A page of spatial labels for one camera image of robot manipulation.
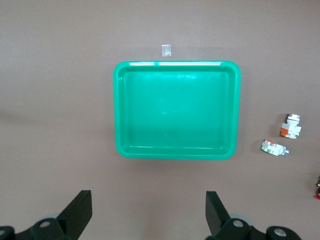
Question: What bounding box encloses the green push button white body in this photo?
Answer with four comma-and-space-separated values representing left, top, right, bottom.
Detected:
279, 113, 303, 140
260, 139, 290, 157

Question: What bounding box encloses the small clear tape piece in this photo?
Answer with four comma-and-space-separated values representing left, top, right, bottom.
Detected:
161, 44, 172, 58

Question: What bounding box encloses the red mushroom button black body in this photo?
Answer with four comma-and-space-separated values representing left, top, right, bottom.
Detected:
314, 174, 320, 201

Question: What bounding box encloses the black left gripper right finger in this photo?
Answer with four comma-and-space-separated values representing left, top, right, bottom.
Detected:
204, 191, 267, 240

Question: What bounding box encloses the green plastic tray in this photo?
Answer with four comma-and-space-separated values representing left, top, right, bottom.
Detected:
112, 60, 242, 161

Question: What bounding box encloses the brown table cover sheet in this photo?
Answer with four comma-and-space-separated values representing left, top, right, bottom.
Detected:
0, 0, 320, 240

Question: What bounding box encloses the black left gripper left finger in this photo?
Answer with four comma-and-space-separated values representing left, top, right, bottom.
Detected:
14, 189, 93, 240

